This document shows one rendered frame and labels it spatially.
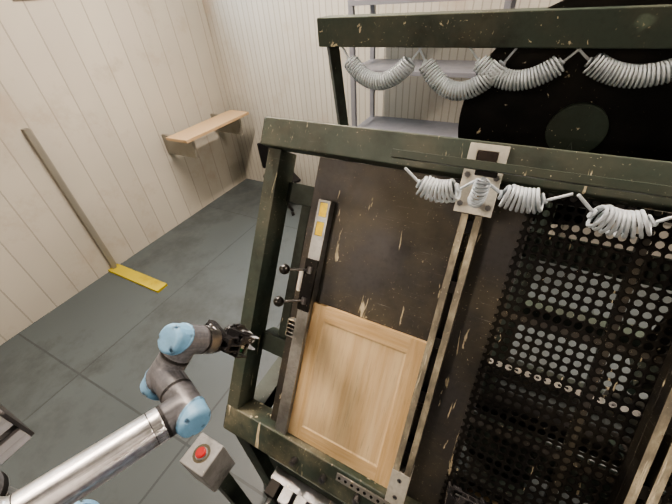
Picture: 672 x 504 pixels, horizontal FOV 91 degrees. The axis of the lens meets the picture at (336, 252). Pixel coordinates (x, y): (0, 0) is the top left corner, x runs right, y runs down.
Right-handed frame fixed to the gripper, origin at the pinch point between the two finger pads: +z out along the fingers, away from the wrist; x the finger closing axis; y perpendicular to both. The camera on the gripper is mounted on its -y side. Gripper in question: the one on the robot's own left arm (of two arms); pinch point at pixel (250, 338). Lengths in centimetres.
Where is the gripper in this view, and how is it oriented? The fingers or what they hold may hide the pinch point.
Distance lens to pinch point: 118.2
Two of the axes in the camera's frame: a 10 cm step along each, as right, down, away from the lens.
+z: 3.7, 2.6, 8.9
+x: 3.3, -9.3, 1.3
